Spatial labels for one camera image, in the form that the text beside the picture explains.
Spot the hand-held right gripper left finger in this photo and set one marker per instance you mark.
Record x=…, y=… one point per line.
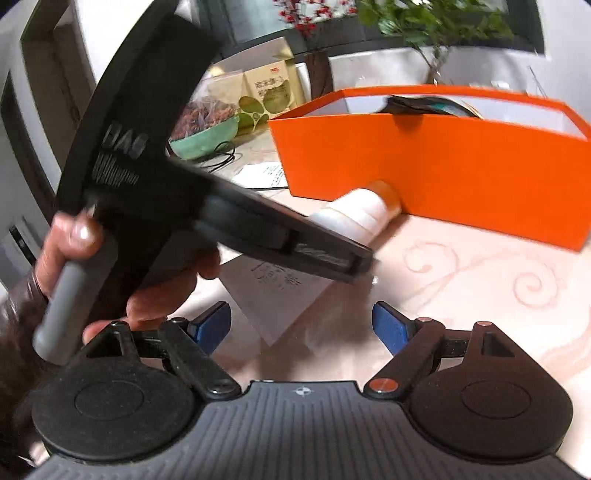
x=214, y=327

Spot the large white paper sheet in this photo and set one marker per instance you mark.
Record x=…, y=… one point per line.
x=281, y=300

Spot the small printed paper sheet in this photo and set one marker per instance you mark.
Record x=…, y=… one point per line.
x=261, y=175

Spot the green bowl of dried fruit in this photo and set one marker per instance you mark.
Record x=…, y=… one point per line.
x=203, y=134

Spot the green potted plant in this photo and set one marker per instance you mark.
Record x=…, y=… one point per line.
x=434, y=23

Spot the red berry branches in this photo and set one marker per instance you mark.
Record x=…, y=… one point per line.
x=314, y=14

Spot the clear acrylic stand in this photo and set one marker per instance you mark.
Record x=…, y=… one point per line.
x=538, y=81

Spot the orange cardboard box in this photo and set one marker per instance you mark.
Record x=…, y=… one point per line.
x=461, y=161

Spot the dark framed window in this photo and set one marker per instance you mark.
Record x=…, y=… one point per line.
x=258, y=18

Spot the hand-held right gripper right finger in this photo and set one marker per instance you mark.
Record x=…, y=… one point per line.
x=390, y=327

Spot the person's left hand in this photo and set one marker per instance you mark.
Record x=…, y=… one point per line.
x=175, y=277

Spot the pink patterned desktop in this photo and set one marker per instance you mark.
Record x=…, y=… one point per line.
x=461, y=277

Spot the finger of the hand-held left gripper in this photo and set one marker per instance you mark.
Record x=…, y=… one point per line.
x=355, y=258

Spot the dark vase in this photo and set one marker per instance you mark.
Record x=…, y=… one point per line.
x=319, y=76

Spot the white bottle with orange cap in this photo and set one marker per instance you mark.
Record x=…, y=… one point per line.
x=355, y=214

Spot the yellow snack bag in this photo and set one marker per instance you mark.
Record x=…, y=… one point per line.
x=272, y=97

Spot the black mesh bag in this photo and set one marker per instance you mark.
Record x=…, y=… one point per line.
x=415, y=105

